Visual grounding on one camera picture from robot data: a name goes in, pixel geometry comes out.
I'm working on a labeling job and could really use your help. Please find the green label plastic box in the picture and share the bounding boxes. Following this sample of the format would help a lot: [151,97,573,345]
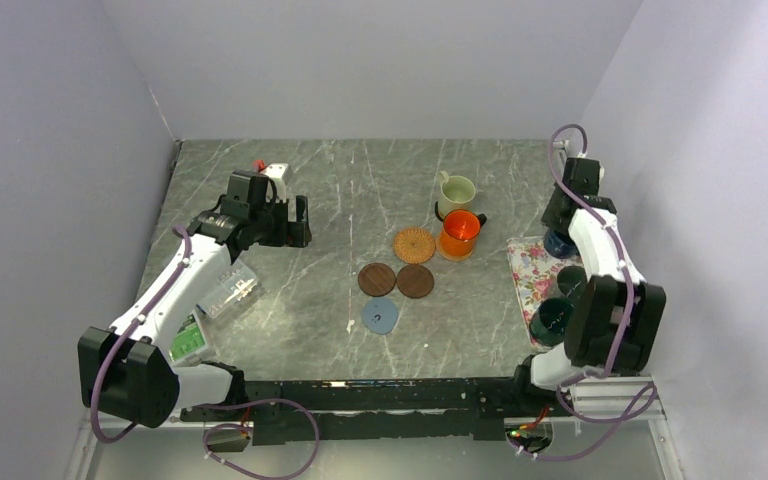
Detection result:
[169,310,216,367]

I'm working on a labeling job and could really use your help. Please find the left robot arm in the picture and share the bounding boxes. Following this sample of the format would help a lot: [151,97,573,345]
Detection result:
[77,163,312,431]

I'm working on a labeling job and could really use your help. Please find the floral pattern tray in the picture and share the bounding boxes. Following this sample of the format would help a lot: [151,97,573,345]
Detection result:
[506,237,582,353]

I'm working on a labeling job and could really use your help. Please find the orange glossy mug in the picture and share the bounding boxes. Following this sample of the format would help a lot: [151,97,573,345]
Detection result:
[436,210,487,255]

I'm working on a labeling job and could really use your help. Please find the dark wooden coaster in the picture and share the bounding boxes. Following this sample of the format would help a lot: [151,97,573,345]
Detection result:
[357,262,396,297]
[396,264,435,299]

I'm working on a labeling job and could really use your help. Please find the clear plastic screw box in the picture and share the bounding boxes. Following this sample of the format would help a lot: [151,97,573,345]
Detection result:
[197,260,264,319]

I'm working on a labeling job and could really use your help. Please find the navy blue mug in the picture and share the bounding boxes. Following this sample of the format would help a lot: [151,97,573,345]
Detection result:
[543,229,579,260]

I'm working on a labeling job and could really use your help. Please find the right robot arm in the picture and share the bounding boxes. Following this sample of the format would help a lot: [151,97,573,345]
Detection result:
[510,157,666,415]

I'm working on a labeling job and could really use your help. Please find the blue round coaster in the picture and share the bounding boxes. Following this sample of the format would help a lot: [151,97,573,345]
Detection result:
[361,297,399,335]

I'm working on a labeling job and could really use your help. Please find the dark teal mug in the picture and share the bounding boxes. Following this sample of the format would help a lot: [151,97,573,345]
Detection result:
[529,297,574,347]

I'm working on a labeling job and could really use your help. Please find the dark green mug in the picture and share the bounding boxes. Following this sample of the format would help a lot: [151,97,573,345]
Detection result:
[554,265,588,304]

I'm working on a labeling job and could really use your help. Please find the cream green mug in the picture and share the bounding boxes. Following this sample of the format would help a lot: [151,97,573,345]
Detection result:
[435,171,477,220]

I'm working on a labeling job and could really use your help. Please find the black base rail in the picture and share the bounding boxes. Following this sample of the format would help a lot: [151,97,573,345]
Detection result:
[180,375,564,446]

